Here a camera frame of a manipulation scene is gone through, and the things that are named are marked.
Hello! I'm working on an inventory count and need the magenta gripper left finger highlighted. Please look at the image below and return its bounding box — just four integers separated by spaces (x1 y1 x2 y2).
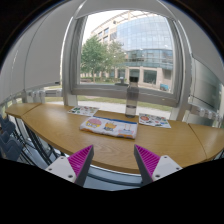
45 144 95 187

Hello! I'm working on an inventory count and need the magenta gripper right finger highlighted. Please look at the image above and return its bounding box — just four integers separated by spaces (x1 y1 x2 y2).
133 144 184 186

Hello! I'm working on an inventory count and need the folded colourful printed towel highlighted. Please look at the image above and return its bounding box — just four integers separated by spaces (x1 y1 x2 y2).
80 116 138 139

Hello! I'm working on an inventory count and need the right colourful sticker sheet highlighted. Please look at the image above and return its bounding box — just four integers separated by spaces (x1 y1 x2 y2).
139 113 171 128

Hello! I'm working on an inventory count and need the colourful sticker sheet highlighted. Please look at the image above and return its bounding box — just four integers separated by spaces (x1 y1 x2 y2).
139 113 171 128
69 106 98 116

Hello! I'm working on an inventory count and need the left colourful sticker sheet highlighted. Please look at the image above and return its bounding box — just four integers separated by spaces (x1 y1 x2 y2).
69 106 98 116

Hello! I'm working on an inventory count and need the dark blue chair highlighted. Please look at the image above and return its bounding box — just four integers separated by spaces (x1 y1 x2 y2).
0 114 22 161

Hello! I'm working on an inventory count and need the clear water bottle black cap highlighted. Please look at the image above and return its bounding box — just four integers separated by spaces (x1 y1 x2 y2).
125 76 139 118

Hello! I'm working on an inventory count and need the left white roller blind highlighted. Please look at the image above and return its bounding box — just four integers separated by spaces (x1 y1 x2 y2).
0 0 85 103

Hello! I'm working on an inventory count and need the grey window frame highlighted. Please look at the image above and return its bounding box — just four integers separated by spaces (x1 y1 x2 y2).
63 0 190 120

